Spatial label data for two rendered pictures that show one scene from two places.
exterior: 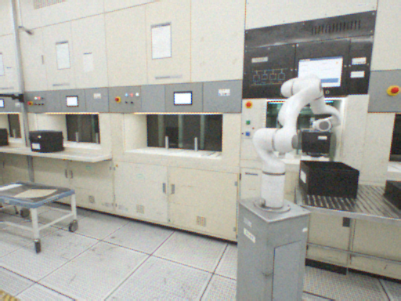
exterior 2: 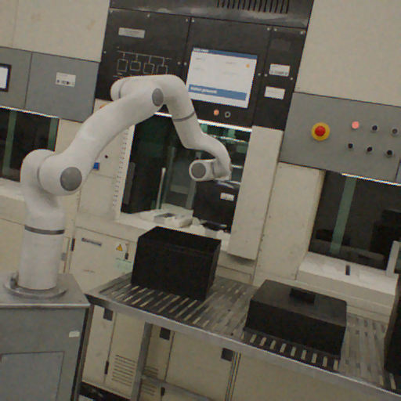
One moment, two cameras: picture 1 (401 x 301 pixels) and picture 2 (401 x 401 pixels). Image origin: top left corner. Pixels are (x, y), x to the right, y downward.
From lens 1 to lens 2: 0.78 m
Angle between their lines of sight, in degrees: 5
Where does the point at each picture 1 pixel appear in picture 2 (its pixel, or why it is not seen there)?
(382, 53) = (315, 65)
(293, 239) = (46, 346)
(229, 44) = not seen: outside the picture
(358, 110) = (263, 154)
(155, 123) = not seen: outside the picture
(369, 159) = (273, 244)
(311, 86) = (137, 93)
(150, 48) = not seen: outside the picture
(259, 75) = (128, 61)
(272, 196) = (28, 268)
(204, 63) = (40, 16)
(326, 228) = (196, 359)
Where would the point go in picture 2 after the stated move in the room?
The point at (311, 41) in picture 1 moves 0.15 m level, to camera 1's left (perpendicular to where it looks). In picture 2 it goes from (214, 19) to (178, 12)
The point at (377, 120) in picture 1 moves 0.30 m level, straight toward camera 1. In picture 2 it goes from (293, 178) to (258, 174)
